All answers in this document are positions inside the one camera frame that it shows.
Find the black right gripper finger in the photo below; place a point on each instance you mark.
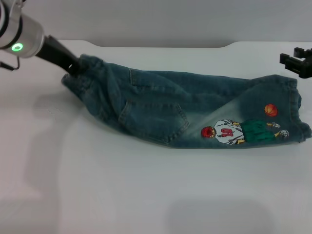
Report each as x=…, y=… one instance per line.
x=296, y=65
x=302, y=52

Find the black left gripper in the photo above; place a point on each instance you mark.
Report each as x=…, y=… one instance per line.
x=56, y=54

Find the blue denim shorts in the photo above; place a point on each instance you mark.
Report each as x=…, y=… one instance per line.
x=158, y=107

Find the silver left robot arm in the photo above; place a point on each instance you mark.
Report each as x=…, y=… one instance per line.
x=22, y=31

